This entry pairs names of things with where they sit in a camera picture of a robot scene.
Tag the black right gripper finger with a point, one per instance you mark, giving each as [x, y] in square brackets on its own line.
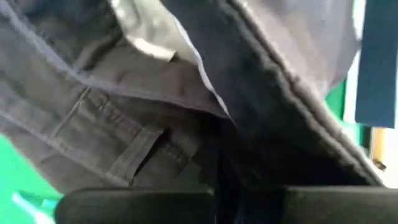
[207, 171]

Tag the teal shorts with white lining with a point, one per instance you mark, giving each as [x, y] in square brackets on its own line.
[40, 207]

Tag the black garment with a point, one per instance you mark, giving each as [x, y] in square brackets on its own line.
[124, 93]

